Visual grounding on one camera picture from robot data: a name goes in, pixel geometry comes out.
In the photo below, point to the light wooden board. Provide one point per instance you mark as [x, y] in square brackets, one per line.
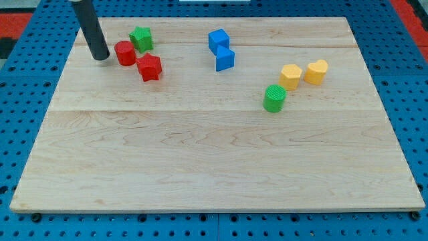
[198, 140]

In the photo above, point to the green cylinder block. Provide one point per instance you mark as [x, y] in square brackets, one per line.
[274, 98]

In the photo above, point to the blue angular block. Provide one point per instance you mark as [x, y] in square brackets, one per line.
[225, 58]

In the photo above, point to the blue cube block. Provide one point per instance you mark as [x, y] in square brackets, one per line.
[218, 38]

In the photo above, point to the red star block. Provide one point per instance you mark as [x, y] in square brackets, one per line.
[149, 67]

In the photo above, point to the yellow pentagon block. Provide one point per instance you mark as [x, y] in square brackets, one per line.
[290, 76]

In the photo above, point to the red cylinder block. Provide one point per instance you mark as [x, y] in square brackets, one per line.
[125, 53]

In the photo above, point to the green star block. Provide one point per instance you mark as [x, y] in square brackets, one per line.
[141, 38]

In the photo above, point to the yellow heart block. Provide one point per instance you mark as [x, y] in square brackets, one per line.
[316, 72]

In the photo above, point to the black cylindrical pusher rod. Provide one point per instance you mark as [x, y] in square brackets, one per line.
[90, 26]

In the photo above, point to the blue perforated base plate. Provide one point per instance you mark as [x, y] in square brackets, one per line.
[394, 59]

